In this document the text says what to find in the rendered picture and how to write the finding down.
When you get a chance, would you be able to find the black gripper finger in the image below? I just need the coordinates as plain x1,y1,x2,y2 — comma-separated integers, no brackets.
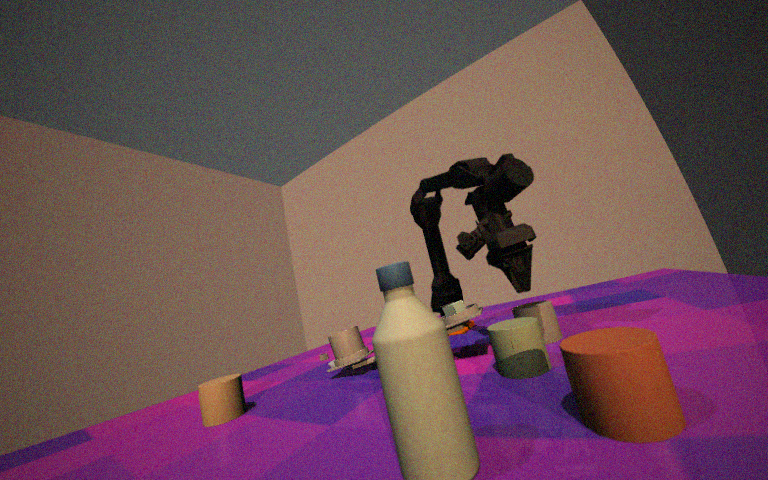
491,261,524,293
495,244,533,292

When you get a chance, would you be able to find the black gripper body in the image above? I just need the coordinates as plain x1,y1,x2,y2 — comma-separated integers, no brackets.
478,207,536,266

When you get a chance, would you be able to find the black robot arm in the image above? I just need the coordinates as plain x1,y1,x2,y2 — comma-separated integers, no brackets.
410,153,534,317

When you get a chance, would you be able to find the beige bottle with blue cap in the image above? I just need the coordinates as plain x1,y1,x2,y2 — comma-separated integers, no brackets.
372,261,480,480

